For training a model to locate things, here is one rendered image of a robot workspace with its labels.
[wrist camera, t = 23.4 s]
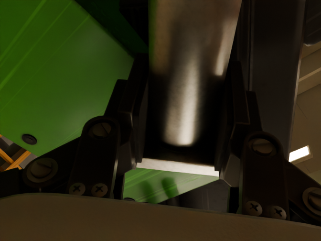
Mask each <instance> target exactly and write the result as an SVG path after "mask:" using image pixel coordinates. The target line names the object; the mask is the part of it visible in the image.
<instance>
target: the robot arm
mask: <svg viewBox="0 0 321 241"><path fill-rule="evenodd" d="M149 125H150V116H149V54H148V53H136V56H135V59H134V62H133V65H132V68H131V71H130V74H129V77H128V80H124V79H118V80H117V81H116V84H115V86H114V89H113V92H112V94H111V97H110V100H109V102H108V105H107V108H106V111H105V113H104V115H103V116H97V117H94V118H92V119H90V120H89V121H88V122H86V123H85V125H84V127H83V130H82V134H81V136H80V137H78V138H76V139H74V140H72V141H70V142H68V143H66V144H64V145H62V146H59V147H57V148H55V149H53V150H51V151H49V152H47V153H45V154H43V155H41V156H39V157H37V158H35V159H34V160H32V161H30V162H29V163H28V164H27V165H26V167H25V168H24V169H19V168H18V167H16V168H13V169H10V170H6V171H2V172H0V241H321V185H320V184H319V183H318V182H316V181H315V180H314V179H312V178H311V177H310V176H308V175H307V174H306V173H304V172H303V171H301V170H300V169H299V168H297V167H296V166H295V165H294V164H292V163H291V162H290V161H288V160H287V159H286V158H284V150H283V146H282V143H281V142H280V140H279V139H278V138H277V137H276V136H274V135H272V134H270V133H268V132H265V131H264V130H263V125H262V120H261V115H260V109H259V104H258V99H257V93H256V92H255V91H247V90H246V88H245V81H244V74H243V68H242V62H241V61H235V60H229V63H228V67H227V72H226V76H225V82H224V87H223V91H222V96H221V100H220V105H219V109H218V114H217V118H216V123H215V127H214V171H217V172H219V179H223V180H224V181H225V182H227V183H228V184H229V187H228V197H227V210H226V212H219V211H211V210H204V209H195V208H184V207H176V206H168V205H160V204H152V203H143V202H135V201H126V200H123V192H124V183H125V173H126V172H128V171H130V170H131V169H133V170H135V169H136V166H137V163H141V162H142V158H143V153H144V149H145V144H146V139H147V135H148V134H147V132H148V130H149Z"/></svg>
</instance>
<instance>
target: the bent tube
mask: <svg viewBox="0 0 321 241"><path fill-rule="evenodd" d="M241 3H242V0H148V20H149V116H150V125H149V130H148V132H147V134H148V135H147V139H146V144H145V149H144V153H143V158H142V162H141V163H137V166H136V167H138V168H147V169H155V170H164V171H172V172H181V173H189V174H198V175H210V176H219V172H217V171H214V127H215V123H216V118H217V114H218V109H219V105H220V100H221V96H222V91H223V87H224V82H225V76H226V72H227V67H228V63H229V58H230V54H231V49H232V45H233V40H234V36H235V30H236V25H237V21H238V16H239V12H240V7H241Z"/></svg>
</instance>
